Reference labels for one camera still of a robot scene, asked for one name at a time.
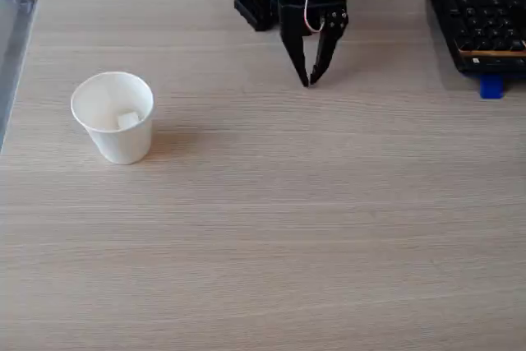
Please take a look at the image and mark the white cube block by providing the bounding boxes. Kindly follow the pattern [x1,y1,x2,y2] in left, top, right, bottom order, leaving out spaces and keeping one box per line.
[118,110,141,130]

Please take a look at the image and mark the black keyboard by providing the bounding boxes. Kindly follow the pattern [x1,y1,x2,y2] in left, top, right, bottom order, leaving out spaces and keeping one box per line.
[426,0,526,79]

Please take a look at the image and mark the yellow pencil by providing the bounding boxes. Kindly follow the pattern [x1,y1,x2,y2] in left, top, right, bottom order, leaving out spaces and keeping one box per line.
[458,48,526,58]

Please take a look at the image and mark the blue plastic clamp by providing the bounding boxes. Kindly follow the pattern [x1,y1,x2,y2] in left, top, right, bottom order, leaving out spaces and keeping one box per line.
[479,74,506,100]

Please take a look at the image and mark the white paper cup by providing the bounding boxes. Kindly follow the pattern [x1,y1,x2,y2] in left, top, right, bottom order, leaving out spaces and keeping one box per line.
[70,71,155,165]

